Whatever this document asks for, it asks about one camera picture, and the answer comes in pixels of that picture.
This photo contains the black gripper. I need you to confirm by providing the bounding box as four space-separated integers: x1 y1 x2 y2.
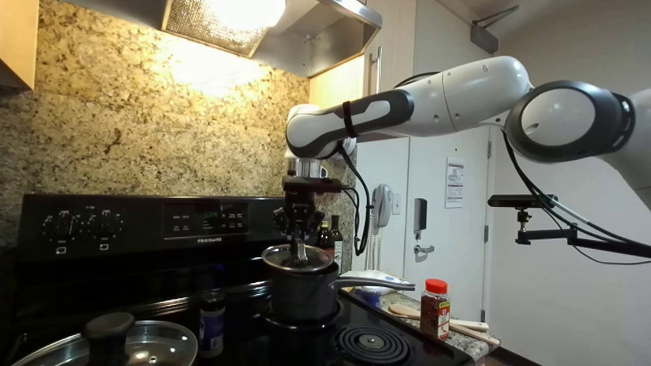
283 178 344 242

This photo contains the glass pot lid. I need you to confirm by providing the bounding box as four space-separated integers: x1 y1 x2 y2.
262 244 333 273

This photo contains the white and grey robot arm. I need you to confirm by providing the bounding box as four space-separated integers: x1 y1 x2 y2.
286 56 651 205

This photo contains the black electric stove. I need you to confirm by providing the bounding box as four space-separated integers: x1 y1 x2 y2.
3 196 474 366

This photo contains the dark sauce bottle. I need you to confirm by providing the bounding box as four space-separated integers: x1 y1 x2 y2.
318 223 333 258

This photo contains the dark grey saucepan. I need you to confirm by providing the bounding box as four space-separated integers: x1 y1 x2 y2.
269 262 416 325

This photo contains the white lid blue tub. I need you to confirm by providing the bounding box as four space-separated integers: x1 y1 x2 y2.
357 289 382 307

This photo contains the wooden spatula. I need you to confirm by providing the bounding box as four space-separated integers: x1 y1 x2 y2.
389 306 498 349

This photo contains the blue label spice shaker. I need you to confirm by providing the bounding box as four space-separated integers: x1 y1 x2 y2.
199 292 226 359

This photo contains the red cap spice jar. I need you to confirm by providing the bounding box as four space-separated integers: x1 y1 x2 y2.
421 278 450 340

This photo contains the light wood upper cabinet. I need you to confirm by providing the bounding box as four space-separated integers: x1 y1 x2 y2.
310 0 416 108

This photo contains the stainless range hood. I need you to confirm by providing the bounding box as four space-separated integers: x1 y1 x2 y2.
64 0 384 79

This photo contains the large glass lid black knob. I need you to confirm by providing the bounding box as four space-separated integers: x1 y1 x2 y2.
10 311 197 366

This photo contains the robot cable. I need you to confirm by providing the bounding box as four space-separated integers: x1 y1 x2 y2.
336 144 375 258

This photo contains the wall phone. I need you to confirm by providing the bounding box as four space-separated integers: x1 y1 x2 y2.
372 186 393 233

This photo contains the door handle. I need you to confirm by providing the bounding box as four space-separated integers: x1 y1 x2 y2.
414 244 435 262

